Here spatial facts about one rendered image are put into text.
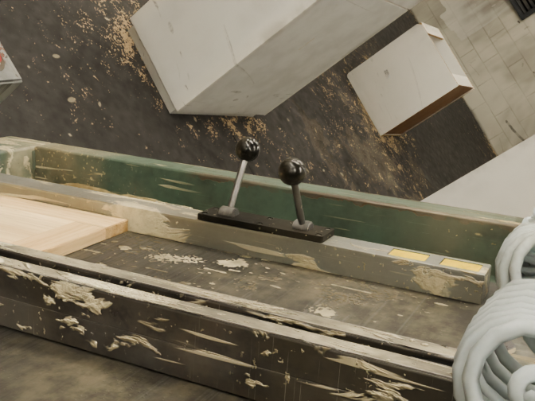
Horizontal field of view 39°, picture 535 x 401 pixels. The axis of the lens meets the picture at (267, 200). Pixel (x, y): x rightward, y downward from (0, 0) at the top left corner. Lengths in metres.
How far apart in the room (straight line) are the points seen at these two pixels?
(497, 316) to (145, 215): 0.86
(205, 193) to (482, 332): 1.07
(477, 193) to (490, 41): 4.73
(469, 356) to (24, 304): 0.57
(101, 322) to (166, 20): 3.16
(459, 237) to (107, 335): 0.65
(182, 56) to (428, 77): 2.68
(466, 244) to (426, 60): 4.82
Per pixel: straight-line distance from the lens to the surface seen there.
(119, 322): 0.77
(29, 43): 3.45
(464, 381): 0.36
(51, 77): 3.39
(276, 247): 1.08
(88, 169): 1.55
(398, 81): 6.09
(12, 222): 1.21
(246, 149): 1.14
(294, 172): 1.00
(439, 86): 5.98
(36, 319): 0.84
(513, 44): 9.18
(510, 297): 0.40
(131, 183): 1.49
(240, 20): 3.62
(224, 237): 1.12
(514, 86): 9.14
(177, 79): 3.80
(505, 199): 4.64
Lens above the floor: 1.94
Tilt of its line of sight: 28 degrees down
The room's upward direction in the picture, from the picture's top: 57 degrees clockwise
